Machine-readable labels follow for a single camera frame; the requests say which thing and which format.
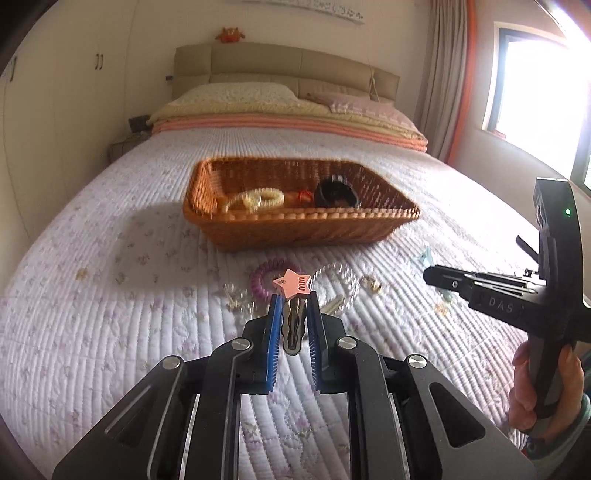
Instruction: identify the pink pillow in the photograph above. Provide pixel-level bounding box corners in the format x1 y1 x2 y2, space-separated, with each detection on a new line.
310 90 417 129

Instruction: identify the white wall decoration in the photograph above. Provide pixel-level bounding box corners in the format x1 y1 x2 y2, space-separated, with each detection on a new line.
271 0 368 25

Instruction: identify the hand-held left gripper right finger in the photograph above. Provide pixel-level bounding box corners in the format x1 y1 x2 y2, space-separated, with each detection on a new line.
307 292 539 480

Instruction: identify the yellow hair tie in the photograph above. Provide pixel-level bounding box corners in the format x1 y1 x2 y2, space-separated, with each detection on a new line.
244 187 286 209
225 193 262 214

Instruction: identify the white floral quilt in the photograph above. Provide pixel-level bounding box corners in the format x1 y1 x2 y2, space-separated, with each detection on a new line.
0 127 591 480

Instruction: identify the person's right hand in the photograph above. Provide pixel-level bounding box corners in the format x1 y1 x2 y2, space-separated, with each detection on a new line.
508 344 585 433

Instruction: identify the clear bead bracelet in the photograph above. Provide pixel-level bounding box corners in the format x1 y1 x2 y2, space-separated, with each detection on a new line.
308 261 361 308

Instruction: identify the beige and orange curtain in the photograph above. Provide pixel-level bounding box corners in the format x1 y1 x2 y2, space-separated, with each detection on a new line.
414 0 477 163

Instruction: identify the brown wicker basket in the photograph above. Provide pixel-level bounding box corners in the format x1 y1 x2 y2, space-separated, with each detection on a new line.
183 157 421 252

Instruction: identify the purple spiral hair tie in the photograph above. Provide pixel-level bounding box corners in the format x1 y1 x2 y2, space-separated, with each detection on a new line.
250 260 290 299

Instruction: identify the white wardrobe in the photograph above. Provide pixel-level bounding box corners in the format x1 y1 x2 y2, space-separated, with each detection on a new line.
0 0 151 261

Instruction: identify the beige padded headboard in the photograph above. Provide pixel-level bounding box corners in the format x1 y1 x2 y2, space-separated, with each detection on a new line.
173 42 400 108

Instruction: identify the yellow and pink folded blanket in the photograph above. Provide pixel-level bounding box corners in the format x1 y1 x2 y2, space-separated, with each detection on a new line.
147 99 428 154

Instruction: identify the black hair claw clip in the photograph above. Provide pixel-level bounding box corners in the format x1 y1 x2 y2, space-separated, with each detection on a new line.
315 175 361 208

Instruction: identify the window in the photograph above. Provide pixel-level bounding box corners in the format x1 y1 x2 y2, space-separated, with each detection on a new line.
481 21 591 197

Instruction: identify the clear gold bead accessory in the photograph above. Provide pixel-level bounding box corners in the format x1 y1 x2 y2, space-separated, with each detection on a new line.
223 283 256 315

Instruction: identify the pink star hair clip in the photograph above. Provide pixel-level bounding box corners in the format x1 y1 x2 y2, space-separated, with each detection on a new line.
272 268 311 356

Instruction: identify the orange plush toy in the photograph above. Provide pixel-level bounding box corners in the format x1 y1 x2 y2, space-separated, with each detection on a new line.
216 26 247 45

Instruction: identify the cream pillow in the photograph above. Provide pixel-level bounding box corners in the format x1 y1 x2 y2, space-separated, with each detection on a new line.
167 83 299 113

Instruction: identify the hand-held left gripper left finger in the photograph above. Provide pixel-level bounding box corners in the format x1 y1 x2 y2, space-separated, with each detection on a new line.
52 293 283 480

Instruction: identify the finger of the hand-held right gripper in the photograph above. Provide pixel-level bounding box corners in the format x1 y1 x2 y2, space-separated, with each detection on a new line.
422 265 481 306

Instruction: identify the bedside nightstand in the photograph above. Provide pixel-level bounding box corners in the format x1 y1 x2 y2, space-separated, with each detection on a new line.
108 134 151 163

